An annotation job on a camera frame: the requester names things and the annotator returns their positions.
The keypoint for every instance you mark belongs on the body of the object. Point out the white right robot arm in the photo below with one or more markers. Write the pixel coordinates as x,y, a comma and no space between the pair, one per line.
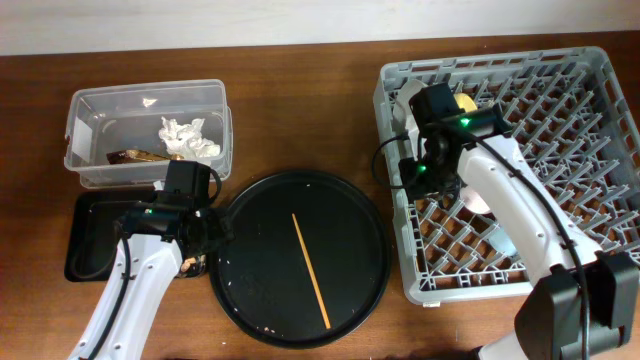
583,299

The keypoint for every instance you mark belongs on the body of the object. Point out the black rectangular tray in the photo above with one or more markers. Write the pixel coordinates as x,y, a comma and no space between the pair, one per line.
92,241

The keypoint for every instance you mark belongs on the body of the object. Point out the round black tray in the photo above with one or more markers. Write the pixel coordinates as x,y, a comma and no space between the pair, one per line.
261,280

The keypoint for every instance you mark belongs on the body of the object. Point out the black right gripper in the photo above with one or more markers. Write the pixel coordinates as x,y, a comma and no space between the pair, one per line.
414,188

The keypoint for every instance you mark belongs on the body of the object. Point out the grey plate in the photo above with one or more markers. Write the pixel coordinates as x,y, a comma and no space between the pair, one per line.
402,109

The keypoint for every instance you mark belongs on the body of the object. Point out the clear plastic waste bin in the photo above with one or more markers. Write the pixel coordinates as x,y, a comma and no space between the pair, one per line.
108,119

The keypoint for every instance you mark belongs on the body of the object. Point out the yellow bowl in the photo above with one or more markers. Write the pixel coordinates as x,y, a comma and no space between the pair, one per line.
465,102

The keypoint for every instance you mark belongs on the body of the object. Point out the blue cup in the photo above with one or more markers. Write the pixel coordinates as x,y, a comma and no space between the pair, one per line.
502,243

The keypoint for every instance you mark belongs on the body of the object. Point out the pink cup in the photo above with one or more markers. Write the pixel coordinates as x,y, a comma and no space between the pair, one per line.
473,201

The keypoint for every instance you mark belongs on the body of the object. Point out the wooden chopstick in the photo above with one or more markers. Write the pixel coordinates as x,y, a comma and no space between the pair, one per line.
312,275

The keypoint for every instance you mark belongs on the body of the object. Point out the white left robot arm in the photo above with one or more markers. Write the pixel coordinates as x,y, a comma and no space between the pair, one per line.
154,245

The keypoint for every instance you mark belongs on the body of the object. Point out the crumpled white tissue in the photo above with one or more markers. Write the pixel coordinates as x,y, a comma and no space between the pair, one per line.
186,140

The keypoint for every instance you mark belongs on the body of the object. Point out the food scraps pile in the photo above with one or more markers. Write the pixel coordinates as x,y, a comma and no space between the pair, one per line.
193,267

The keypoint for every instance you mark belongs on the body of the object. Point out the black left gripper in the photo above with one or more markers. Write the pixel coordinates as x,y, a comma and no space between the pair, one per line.
221,229

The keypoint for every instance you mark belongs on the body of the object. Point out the brown snack wrapper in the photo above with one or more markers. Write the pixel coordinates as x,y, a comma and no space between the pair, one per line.
133,156

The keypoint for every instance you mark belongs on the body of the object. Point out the grey dishwasher rack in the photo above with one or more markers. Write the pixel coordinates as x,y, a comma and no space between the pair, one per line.
575,130

